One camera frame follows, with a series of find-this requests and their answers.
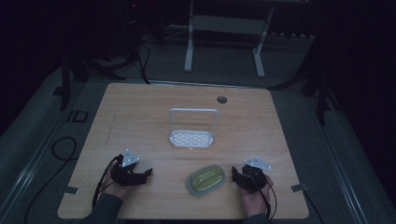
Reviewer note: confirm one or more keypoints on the grey tape piece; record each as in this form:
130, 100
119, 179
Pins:
299, 187
71, 190

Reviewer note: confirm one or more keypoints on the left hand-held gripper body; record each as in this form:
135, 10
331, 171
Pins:
124, 175

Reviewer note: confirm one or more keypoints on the white desk frame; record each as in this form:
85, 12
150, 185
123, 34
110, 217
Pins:
227, 25

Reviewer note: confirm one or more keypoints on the black tripod stand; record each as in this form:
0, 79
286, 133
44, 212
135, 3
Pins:
320, 93
76, 70

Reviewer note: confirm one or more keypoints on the person's right hand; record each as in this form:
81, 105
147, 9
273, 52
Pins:
257, 200

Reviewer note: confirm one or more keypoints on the person's left hand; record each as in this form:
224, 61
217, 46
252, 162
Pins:
116, 191

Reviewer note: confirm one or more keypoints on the yellow-green soap bar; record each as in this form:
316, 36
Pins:
206, 179

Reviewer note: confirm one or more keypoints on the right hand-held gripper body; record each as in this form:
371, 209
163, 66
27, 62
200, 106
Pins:
253, 179

